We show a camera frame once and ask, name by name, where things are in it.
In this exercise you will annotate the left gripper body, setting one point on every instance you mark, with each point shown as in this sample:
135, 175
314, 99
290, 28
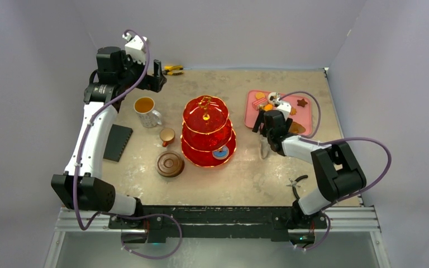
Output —
132, 72

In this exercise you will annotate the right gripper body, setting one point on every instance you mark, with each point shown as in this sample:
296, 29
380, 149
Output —
260, 123

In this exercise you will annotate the black serving tongs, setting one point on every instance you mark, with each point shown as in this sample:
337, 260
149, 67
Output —
264, 147

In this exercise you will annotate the pink layered cake slice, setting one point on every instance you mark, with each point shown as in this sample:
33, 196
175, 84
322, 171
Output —
259, 104

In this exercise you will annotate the pink serving tray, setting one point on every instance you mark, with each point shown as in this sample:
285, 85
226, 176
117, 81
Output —
303, 116

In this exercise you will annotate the blue frosted donut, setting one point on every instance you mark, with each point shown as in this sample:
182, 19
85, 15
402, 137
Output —
221, 153

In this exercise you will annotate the red three-tier cake stand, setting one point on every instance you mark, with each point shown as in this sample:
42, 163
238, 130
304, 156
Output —
206, 127

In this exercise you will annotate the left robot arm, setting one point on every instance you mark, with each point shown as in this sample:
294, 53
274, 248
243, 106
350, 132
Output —
80, 186

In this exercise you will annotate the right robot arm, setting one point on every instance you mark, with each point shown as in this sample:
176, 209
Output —
335, 166

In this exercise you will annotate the white mug with tea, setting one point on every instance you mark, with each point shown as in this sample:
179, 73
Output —
146, 112

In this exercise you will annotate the brown bread roll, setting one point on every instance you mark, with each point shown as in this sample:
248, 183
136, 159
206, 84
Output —
297, 128

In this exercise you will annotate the orange duck pastry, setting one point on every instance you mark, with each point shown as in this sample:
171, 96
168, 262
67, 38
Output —
267, 107

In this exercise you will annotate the flower-shaped orange cookie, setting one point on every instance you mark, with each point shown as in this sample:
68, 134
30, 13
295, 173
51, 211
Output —
293, 111

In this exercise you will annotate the white chocolate-drizzled donut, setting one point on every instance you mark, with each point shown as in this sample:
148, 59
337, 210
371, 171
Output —
273, 98

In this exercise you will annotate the round orange cookie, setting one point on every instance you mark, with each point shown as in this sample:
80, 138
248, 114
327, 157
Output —
259, 95

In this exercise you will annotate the brown star cookie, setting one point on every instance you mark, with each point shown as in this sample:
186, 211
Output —
302, 102

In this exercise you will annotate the small copper cup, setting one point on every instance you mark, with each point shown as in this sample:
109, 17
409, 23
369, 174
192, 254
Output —
167, 136

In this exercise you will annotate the round brown wooden lid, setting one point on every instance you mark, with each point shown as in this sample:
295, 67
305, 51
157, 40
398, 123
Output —
170, 164

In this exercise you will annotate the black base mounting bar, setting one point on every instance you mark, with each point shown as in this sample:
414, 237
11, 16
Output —
159, 222

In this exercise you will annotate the yellow-handled pliers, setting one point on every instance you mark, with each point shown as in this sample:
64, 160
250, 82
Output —
174, 70

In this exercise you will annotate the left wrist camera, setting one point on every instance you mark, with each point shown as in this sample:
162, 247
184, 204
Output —
135, 47

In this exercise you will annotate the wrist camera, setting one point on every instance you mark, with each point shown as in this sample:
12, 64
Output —
135, 47
283, 107

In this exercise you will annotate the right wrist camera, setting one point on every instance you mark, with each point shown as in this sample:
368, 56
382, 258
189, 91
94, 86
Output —
283, 107

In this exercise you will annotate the black-handled pliers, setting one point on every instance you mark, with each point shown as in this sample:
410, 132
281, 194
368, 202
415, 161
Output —
294, 185

